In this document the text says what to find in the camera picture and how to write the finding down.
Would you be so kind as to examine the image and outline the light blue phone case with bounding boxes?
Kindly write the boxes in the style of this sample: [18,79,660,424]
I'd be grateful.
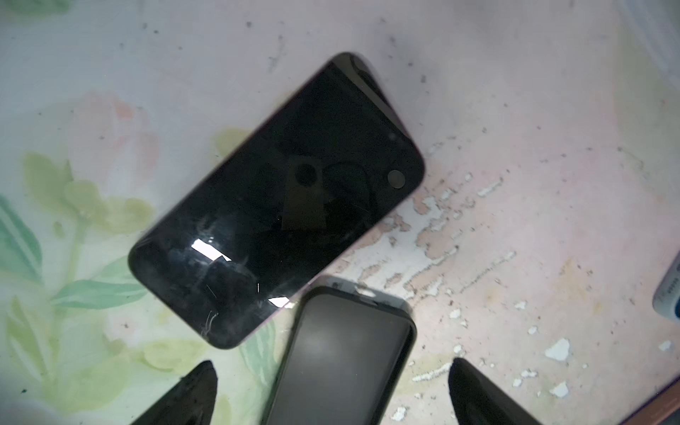
[653,254,680,322]

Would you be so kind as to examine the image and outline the pink phone case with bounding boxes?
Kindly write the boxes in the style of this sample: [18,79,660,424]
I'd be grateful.
[621,378,680,425]

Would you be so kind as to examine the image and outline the black phone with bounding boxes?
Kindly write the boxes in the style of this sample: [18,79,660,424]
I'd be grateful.
[127,52,425,350]

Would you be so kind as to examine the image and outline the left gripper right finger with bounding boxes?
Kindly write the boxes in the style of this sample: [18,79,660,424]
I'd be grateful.
[448,358,540,425]

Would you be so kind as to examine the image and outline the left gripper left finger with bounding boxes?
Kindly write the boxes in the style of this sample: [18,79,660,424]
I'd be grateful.
[131,361,218,425]

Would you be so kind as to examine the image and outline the black phone case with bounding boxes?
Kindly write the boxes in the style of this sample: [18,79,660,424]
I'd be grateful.
[261,276,417,424]

